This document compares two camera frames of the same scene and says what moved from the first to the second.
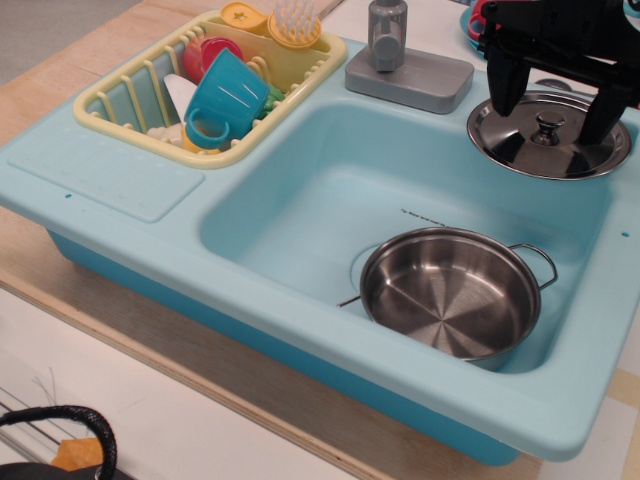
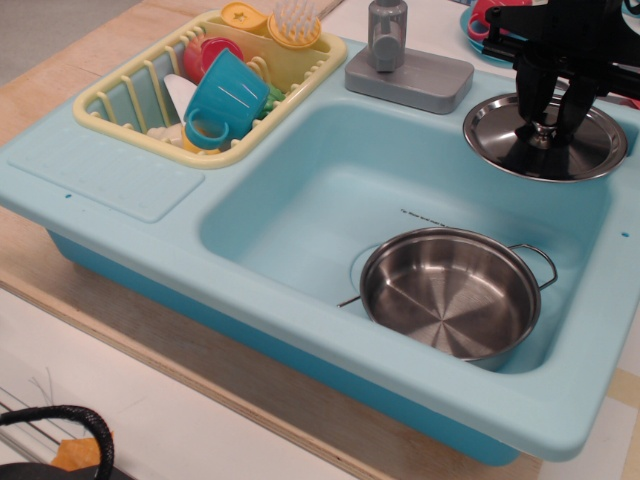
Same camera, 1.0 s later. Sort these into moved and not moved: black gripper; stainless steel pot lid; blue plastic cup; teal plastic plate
Moved: black gripper
Not moved: teal plastic plate; blue plastic cup; stainless steel pot lid
